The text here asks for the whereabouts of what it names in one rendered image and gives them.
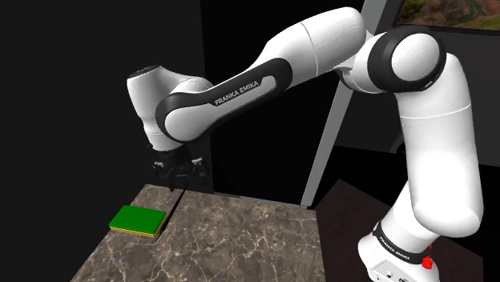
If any dark robot stand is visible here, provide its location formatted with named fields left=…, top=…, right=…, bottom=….
left=314, top=179, right=486, bottom=282

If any grey upright post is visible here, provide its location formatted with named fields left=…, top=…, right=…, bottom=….
left=300, top=0, right=397, bottom=209

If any landscape wall picture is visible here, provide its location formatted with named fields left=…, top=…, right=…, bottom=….
left=394, top=0, right=500, bottom=31

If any green and yellow sponge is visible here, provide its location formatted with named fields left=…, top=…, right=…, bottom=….
left=108, top=204, right=168, bottom=240

